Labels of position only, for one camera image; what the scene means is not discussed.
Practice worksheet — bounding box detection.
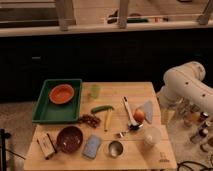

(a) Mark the orange apple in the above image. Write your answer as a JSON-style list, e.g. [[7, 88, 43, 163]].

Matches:
[[133, 109, 146, 123]]

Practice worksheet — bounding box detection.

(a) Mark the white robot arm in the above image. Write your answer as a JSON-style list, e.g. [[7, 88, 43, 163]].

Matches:
[[158, 61, 213, 116]]

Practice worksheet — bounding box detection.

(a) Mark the orange bowl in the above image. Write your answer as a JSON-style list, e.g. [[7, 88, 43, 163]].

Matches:
[[49, 84, 75, 105]]

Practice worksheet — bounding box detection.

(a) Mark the purple bowl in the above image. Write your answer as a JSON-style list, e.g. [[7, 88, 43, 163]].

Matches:
[[56, 126, 83, 154]]

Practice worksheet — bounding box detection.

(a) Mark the green cup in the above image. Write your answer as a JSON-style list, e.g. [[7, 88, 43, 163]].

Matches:
[[90, 84, 100, 99]]

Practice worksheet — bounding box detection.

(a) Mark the green pepper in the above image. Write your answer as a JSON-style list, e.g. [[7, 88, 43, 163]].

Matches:
[[91, 105, 114, 114]]

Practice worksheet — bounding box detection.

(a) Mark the yellow banana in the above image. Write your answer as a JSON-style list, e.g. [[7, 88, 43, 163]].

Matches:
[[104, 109, 113, 132]]

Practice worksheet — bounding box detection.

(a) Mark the bunch of dark grapes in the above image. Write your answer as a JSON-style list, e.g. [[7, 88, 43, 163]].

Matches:
[[78, 114, 101, 128]]

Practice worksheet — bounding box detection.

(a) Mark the grey blue cloth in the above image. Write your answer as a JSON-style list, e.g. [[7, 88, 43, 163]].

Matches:
[[138, 101, 153, 124]]

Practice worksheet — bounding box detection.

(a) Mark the metal spoon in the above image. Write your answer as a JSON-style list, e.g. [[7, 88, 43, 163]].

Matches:
[[115, 124, 143, 138]]

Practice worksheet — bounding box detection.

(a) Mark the green plastic tray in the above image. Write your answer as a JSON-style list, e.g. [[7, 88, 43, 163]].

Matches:
[[32, 79, 82, 124]]

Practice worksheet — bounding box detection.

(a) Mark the blue sponge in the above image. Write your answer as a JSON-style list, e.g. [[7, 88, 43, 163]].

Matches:
[[82, 135, 102, 159]]

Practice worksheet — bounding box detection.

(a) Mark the small metal cup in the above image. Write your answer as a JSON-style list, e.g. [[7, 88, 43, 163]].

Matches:
[[108, 141, 123, 158]]

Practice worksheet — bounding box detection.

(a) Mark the white plastic cup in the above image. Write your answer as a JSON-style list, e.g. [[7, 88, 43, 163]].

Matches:
[[144, 127, 162, 147]]

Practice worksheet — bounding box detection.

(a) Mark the wooden block with black strip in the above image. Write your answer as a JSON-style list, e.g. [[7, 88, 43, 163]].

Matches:
[[37, 133, 57, 160]]

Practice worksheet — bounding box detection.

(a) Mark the spice bottles cluster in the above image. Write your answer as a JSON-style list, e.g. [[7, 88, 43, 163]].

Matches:
[[183, 112, 211, 144]]

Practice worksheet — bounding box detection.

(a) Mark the black stand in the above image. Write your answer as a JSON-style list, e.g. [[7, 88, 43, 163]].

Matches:
[[0, 129, 11, 171]]

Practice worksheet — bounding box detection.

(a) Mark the black cable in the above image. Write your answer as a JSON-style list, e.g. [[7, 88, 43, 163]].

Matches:
[[176, 160, 213, 171]]

